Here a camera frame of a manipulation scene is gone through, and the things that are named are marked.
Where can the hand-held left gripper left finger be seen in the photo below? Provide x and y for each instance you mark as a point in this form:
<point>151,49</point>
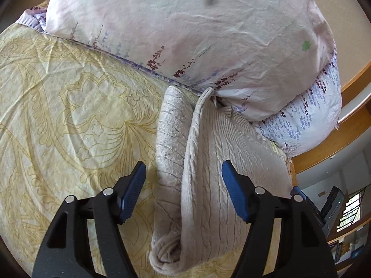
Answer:
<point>132,192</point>

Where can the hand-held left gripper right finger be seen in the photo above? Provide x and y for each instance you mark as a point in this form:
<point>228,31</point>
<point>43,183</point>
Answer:
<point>234,192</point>

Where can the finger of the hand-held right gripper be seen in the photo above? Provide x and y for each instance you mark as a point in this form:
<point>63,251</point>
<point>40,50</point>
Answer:
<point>311,207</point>

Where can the grey black appliance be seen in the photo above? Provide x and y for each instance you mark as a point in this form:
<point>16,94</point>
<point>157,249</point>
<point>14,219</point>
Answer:
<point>333,208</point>

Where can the barred window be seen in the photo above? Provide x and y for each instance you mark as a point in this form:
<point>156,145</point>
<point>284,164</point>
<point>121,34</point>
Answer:
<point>352,211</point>

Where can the wooden shelf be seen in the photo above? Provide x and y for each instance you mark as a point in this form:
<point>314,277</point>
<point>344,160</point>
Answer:
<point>347,249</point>

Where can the wooden headboard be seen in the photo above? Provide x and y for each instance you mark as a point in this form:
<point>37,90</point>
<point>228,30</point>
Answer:
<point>327,147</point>

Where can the white purple floral pillow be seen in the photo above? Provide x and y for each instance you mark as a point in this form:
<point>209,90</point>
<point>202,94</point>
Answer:
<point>310,115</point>

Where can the yellow patterned bedsheet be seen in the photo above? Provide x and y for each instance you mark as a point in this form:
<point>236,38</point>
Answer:
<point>63,107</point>

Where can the large floral pink pillow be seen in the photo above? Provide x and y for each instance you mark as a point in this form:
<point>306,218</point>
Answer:
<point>188,29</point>

